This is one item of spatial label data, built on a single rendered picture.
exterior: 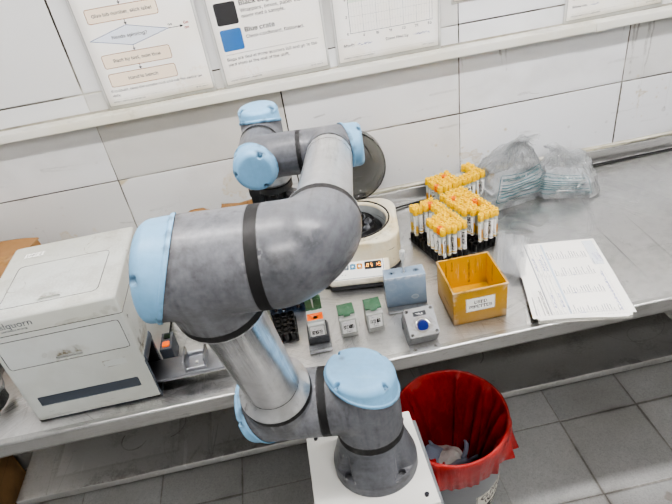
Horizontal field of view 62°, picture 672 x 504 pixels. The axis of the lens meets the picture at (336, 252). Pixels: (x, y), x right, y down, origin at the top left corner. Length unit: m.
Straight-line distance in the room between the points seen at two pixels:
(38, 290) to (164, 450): 0.95
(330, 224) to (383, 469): 0.54
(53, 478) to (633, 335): 2.07
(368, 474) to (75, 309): 0.65
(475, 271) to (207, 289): 0.98
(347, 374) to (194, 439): 1.22
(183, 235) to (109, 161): 1.19
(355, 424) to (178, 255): 0.47
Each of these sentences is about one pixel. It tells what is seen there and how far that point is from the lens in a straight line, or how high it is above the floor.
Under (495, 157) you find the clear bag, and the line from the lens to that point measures 1.78.
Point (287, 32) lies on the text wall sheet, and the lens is 1.60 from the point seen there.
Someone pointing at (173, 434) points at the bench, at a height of 0.27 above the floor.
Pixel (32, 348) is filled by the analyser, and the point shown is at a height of 1.09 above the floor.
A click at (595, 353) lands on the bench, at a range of 2.21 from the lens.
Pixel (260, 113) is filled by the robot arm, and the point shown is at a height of 1.47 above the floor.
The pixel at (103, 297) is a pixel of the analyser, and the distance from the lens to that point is 1.20.
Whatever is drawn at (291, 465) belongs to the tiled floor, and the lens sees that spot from 2.24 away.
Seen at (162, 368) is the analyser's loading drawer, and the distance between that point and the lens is 1.38.
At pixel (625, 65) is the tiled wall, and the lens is 2.00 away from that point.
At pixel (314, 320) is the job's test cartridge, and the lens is 1.31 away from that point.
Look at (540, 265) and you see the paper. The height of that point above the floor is 0.89.
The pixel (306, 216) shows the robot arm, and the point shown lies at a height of 1.52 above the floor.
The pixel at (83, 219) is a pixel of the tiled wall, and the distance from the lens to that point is 1.86.
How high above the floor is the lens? 1.81
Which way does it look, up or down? 35 degrees down
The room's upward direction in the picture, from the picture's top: 10 degrees counter-clockwise
